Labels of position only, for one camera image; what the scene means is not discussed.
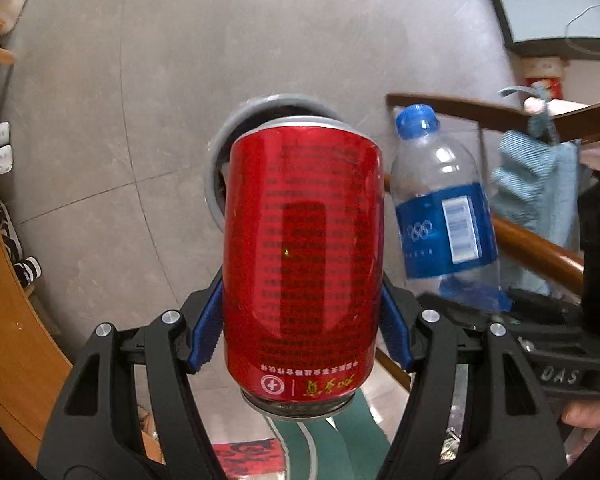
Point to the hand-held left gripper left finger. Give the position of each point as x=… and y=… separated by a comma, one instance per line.
x=207, y=320

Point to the red printed paper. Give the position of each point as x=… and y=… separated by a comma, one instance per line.
x=247, y=456

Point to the grey trash bin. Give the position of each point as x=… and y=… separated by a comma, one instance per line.
x=225, y=130

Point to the blue cap water bottle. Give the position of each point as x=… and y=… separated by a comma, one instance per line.
x=445, y=225

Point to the person's right hand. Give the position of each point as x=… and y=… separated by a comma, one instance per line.
x=585, y=415

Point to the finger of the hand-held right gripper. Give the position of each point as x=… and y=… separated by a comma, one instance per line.
x=475, y=296

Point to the white cabinet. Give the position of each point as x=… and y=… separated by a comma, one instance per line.
x=555, y=5

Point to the black and white sneaker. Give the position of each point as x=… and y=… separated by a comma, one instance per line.
x=7, y=230
x=27, y=271

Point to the red drink can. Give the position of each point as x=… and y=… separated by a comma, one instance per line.
x=300, y=240

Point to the teal striped cloth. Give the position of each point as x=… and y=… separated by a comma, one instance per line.
x=535, y=185

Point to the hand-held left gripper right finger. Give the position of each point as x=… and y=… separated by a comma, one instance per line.
x=395, y=325

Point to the curved wooden furniture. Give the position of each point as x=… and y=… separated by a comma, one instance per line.
x=10, y=310

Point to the dark wooden chair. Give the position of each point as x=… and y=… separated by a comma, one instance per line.
x=530, y=240

